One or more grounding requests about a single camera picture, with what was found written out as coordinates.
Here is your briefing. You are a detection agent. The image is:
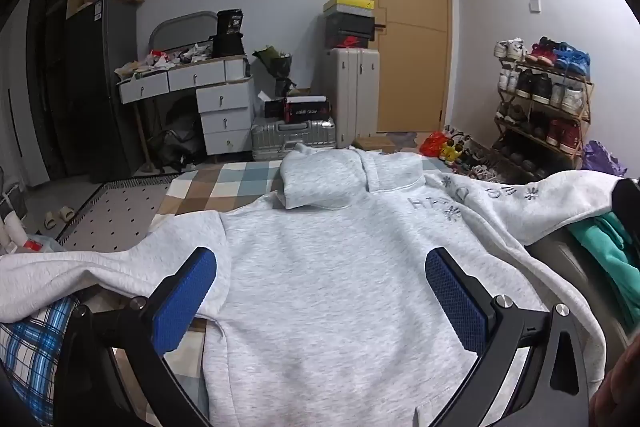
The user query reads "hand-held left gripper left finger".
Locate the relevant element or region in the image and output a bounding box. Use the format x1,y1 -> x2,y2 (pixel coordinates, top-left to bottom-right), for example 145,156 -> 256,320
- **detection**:
50,247 -> 218,427

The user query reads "dark wrapped flower bouquet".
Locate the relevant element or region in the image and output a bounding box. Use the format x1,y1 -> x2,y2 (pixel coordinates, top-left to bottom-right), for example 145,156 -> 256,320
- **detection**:
252,46 -> 296,98

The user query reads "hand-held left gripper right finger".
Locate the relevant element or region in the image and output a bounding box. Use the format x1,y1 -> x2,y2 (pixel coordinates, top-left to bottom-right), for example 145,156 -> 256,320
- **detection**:
424,247 -> 593,427

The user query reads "red plastic bag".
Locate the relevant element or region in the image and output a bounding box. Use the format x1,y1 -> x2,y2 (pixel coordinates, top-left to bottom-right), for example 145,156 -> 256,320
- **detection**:
419,132 -> 448,158

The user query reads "brown cardboard box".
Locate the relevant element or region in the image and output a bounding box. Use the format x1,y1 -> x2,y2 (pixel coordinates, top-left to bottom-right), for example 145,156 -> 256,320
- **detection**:
352,135 -> 401,154

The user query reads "pile of crumpled papers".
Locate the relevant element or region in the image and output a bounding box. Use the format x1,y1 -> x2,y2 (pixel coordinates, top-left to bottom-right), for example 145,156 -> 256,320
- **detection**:
115,44 -> 216,80

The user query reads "wooden shoe rack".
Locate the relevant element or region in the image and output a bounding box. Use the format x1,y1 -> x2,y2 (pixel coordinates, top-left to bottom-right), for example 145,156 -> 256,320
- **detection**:
492,57 -> 594,171

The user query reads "teal sweatshirt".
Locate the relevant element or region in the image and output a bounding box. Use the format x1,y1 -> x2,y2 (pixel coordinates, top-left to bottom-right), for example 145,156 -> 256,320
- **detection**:
567,212 -> 640,333

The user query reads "purple bag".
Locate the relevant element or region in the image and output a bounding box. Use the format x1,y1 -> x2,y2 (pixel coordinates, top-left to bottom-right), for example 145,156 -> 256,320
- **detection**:
582,140 -> 628,178

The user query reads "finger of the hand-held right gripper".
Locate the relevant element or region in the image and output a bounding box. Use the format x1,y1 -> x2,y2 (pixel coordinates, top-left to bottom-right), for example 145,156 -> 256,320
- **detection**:
612,177 -> 640,228

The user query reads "pile of loose shoes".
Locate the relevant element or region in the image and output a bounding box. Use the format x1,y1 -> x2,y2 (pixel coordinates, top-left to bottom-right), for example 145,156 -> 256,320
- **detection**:
440,127 -> 501,182

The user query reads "blue plaid cloth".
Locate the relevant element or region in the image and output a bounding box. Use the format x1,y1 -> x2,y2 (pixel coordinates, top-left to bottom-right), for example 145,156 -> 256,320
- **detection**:
0,294 -> 81,427

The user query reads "yellow shoe box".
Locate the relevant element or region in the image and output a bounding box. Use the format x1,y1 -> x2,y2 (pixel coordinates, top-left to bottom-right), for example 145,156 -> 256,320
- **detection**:
323,0 -> 376,18

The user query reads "person's right forearm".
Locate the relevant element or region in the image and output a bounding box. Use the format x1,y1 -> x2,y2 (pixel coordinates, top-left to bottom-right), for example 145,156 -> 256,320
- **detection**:
590,347 -> 640,427

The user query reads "grey rounded desk mirror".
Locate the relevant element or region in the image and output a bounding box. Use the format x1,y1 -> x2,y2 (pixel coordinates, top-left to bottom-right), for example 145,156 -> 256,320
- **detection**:
148,10 -> 219,52

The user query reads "tall dark grey cabinet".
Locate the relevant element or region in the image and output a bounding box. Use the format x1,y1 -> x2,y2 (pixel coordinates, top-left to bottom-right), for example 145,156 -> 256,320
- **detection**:
64,0 -> 139,184

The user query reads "checkered tablecloth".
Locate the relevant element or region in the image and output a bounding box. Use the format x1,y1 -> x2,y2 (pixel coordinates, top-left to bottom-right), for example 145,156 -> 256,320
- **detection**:
110,155 -> 448,427

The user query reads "wooden door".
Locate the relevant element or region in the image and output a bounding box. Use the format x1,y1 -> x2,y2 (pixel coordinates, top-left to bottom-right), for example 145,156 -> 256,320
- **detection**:
356,0 -> 453,135

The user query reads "black box with red stripe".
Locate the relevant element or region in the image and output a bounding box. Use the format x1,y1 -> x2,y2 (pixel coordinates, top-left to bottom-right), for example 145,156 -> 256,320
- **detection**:
264,95 -> 332,120

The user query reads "red and black shoe box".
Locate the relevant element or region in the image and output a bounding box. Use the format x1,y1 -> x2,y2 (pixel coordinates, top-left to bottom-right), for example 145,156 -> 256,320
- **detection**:
326,34 -> 373,50

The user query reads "black paper bag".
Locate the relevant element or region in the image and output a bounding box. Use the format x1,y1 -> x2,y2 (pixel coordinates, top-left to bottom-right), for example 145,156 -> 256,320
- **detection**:
210,9 -> 246,58

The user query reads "white drawer desk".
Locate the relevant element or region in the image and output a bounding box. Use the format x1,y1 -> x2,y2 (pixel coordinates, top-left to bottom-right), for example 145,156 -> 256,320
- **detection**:
117,55 -> 256,158

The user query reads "light grey hoodie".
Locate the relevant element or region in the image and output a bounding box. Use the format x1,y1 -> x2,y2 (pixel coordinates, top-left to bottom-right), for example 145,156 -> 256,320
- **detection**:
0,143 -> 628,427

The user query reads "white upright suitcase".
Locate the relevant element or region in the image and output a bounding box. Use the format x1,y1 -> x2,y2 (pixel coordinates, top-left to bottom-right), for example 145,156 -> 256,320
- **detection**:
322,48 -> 382,148

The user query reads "white plastic bag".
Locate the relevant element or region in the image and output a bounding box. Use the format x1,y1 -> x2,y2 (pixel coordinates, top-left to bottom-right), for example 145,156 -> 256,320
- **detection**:
15,232 -> 66,254

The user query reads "grey ottoman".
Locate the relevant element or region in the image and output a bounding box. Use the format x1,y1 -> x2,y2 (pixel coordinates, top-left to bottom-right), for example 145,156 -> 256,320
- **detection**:
527,227 -> 638,348

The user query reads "dotted grey rug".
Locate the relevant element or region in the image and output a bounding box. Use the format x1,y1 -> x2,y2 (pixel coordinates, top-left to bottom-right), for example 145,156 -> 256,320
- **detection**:
55,174 -> 181,253

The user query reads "silver suitcase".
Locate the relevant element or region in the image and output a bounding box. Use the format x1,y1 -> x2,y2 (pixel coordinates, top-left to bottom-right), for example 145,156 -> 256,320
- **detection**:
250,117 -> 337,162

